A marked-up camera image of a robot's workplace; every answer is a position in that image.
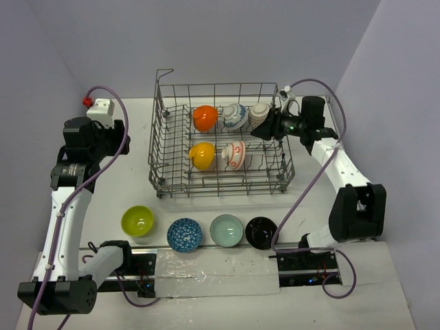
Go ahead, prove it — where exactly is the lime green bowl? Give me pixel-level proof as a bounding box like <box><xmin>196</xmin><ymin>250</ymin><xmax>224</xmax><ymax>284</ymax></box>
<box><xmin>120</xmin><ymin>206</ymin><xmax>154</xmax><ymax>237</ymax></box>

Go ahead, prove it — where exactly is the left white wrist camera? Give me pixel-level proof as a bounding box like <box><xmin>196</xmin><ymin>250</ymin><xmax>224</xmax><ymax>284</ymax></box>
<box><xmin>82</xmin><ymin>97</ymin><xmax>115</xmax><ymax>129</ymax></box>

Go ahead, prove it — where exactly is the grey patterned bowl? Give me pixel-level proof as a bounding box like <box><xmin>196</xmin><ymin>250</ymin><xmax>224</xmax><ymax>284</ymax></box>
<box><xmin>248</xmin><ymin>102</ymin><xmax>270</xmax><ymax>130</ymax></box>

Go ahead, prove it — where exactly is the blue triangle pattern bowl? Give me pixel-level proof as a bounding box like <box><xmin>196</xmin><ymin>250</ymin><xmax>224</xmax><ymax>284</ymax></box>
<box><xmin>166</xmin><ymin>218</ymin><xmax>203</xmax><ymax>253</ymax></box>

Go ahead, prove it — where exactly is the grey wire dish rack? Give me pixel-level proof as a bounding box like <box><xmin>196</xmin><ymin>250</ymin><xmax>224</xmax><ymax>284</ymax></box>
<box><xmin>148</xmin><ymin>69</ymin><xmax>296</xmax><ymax>198</ymax></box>

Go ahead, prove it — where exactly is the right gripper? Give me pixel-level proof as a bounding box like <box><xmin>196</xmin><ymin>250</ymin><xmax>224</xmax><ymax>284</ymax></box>
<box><xmin>251</xmin><ymin>107</ymin><xmax>308</xmax><ymax>141</ymax></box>

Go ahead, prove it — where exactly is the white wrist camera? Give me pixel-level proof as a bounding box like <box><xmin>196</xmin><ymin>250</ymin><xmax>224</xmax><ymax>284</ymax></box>
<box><xmin>82</xmin><ymin>97</ymin><xmax>115</xmax><ymax>129</ymax></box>
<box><xmin>278</xmin><ymin>85</ymin><xmax>299</xmax><ymax>113</ymax></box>

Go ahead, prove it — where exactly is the yellow-orange bowl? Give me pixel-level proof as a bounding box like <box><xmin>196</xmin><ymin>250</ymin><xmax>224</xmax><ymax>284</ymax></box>
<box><xmin>189</xmin><ymin>142</ymin><xmax>215</xmax><ymax>171</ymax></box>

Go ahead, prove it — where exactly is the orange bowl white inside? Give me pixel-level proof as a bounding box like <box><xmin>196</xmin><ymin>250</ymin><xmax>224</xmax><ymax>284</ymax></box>
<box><xmin>192</xmin><ymin>105</ymin><xmax>218</xmax><ymax>132</ymax></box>

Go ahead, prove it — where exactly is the light teal bowl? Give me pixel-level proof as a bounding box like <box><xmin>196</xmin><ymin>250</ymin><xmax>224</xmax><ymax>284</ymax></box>
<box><xmin>210</xmin><ymin>214</ymin><xmax>244</xmax><ymax>248</ymax></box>

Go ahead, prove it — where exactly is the orange white patterned bowl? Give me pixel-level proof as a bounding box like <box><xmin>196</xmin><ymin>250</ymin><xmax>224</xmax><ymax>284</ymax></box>
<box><xmin>221</xmin><ymin>140</ymin><xmax>245</xmax><ymax>171</ymax></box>

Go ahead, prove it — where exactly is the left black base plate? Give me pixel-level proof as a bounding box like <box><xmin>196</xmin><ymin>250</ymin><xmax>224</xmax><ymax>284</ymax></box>
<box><xmin>98</xmin><ymin>253</ymin><xmax>156</xmax><ymax>298</ymax></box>

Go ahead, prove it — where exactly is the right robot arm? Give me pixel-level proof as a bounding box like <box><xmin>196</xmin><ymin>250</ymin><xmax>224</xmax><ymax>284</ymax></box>
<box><xmin>250</xmin><ymin>96</ymin><xmax>386</xmax><ymax>269</ymax></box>

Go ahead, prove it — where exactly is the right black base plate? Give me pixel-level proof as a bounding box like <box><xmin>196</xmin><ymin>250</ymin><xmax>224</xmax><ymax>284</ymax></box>
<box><xmin>269</xmin><ymin>252</ymin><xmax>341</xmax><ymax>287</ymax></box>

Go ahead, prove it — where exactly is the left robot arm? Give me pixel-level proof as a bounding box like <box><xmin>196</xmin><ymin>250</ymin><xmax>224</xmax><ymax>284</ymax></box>
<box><xmin>17</xmin><ymin>117</ymin><xmax>134</xmax><ymax>316</ymax></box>

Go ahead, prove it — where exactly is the black glossy bowl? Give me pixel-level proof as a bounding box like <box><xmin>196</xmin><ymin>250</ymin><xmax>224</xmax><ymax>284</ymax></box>
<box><xmin>245</xmin><ymin>217</ymin><xmax>277</xmax><ymax>250</ymax></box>

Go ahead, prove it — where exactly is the blue floral bowl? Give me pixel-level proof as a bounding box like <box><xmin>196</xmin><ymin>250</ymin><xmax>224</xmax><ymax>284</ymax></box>
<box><xmin>221</xmin><ymin>103</ymin><xmax>249</xmax><ymax>130</ymax></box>

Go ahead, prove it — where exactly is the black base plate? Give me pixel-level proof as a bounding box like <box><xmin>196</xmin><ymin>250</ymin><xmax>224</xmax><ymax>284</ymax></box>
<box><xmin>269</xmin><ymin>252</ymin><xmax>341</xmax><ymax>287</ymax></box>
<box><xmin>98</xmin><ymin>253</ymin><xmax>156</xmax><ymax>298</ymax></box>

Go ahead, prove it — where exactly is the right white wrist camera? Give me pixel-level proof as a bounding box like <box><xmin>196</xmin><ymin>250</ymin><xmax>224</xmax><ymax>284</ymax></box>
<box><xmin>278</xmin><ymin>85</ymin><xmax>299</xmax><ymax>113</ymax></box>

